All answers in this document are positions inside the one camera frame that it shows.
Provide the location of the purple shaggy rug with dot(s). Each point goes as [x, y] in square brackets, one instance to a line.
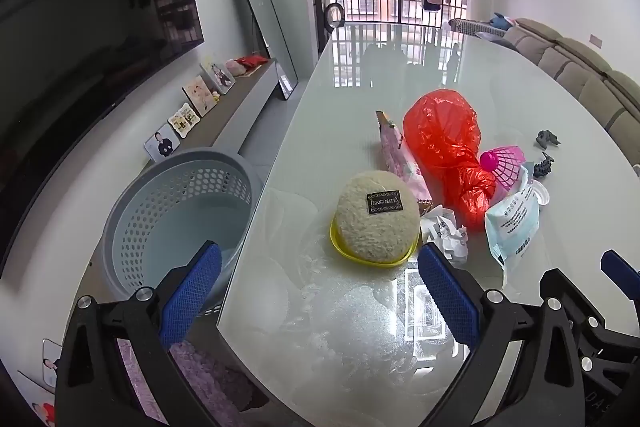
[210, 382]

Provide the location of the white paper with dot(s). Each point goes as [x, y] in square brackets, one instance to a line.
[445, 232]

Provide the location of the red cloth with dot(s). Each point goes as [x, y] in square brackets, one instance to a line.
[250, 61]

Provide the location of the tilted white photo frame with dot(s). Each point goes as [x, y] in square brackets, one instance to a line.
[219, 74]

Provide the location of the pink plastic shuttlecock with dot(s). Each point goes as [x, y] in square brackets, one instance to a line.
[505, 164]

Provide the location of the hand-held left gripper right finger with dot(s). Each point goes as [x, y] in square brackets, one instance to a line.
[447, 294]

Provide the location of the pink plush toy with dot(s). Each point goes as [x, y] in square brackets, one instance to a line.
[234, 67]

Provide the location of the round beige cake yellow tray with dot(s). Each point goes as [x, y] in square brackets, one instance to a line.
[375, 227]

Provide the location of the red plastic bag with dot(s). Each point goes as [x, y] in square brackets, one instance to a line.
[440, 137]

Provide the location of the blue plush toy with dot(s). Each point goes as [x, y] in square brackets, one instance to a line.
[502, 21]

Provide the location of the photo frame dark-suited figure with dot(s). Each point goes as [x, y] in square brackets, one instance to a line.
[162, 143]

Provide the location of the tall leaning mirror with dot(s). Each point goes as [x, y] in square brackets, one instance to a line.
[257, 7]

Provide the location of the dark bumpy whale toy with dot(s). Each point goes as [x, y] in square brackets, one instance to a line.
[542, 168]

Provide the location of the checkered cushion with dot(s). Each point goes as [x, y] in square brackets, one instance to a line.
[475, 28]

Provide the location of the black wall television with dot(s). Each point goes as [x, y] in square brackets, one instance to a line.
[75, 32]

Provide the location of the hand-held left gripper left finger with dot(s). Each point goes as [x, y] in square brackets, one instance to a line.
[192, 292]

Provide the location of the light blue wipes packet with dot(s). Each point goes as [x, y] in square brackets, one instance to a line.
[515, 222]

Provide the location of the beige sectional sofa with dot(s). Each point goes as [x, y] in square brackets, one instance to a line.
[590, 72]

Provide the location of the yellow scalloped photo frame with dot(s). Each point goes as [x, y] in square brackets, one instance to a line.
[184, 121]

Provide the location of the pink wall label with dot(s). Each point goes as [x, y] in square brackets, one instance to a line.
[595, 41]

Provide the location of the pink snack packet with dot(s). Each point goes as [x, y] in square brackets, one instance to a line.
[402, 157]

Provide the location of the grey perforated laundry basket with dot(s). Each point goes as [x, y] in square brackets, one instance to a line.
[165, 227]

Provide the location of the baby photo frame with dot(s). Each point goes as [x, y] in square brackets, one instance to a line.
[199, 96]

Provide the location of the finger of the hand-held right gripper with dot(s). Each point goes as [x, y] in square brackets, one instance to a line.
[621, 268]

